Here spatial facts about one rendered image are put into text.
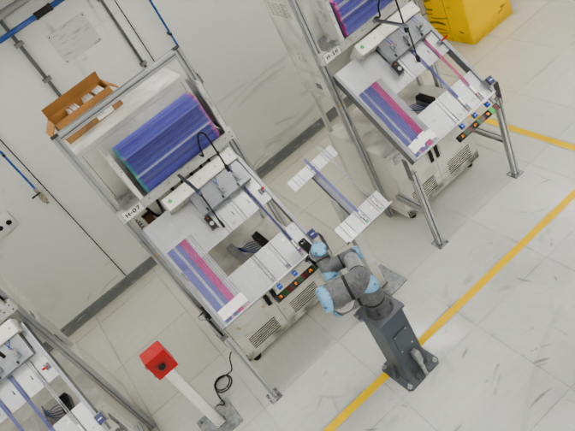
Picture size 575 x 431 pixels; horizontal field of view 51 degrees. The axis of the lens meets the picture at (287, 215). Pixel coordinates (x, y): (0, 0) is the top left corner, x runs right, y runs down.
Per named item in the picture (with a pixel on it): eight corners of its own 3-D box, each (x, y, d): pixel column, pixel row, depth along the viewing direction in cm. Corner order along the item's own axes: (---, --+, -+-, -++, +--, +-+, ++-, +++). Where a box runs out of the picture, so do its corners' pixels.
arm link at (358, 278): (368, 267, 250) (353, 239, 298) (345, 279, 251) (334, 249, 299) (381, 291, 252) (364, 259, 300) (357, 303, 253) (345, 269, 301)
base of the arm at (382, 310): (399, 304, 304) (393, 292, 298) (379, 325, 300) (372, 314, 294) (379, 292, 315) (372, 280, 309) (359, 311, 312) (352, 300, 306)
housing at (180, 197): (239, 164, 351) (238, 156, 337) (173, 218, 341) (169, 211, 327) (229, 155, 352) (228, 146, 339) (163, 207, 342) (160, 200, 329)
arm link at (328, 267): (345, 271, 291) (334, 250, 293) (324, 281, 292) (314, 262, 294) (346, 272, 299) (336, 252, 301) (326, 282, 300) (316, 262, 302)
